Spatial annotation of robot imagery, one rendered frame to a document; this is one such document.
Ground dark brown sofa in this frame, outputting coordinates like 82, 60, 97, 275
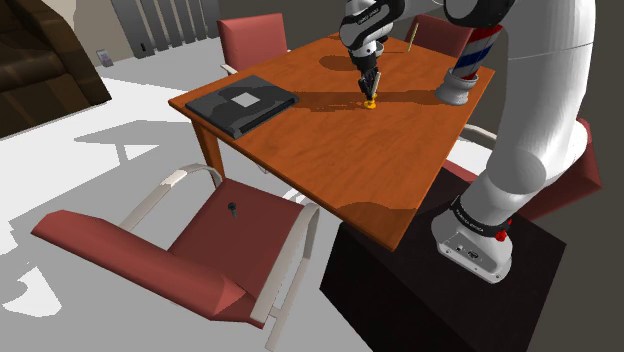
0, 0, 113, 140

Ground red white blue striped vase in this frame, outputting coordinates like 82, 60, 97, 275
434, 24, 505, 107

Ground orange wooden table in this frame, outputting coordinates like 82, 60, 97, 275
167, 32, 496, 253

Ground grey slatted radiator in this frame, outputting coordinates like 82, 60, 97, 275
110, 0, 222, 60

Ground dark grey closed laptop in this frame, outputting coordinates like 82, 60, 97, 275
184, 74, 301, 141

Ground dark robot stand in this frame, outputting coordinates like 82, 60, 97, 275
319, 167, 568, 352

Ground red chair with pale armrests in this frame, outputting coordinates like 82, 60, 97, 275
216, 12, 290, 77
403, 13, 475, 60
30, 163, 322, 352
440, 116, 604, 222

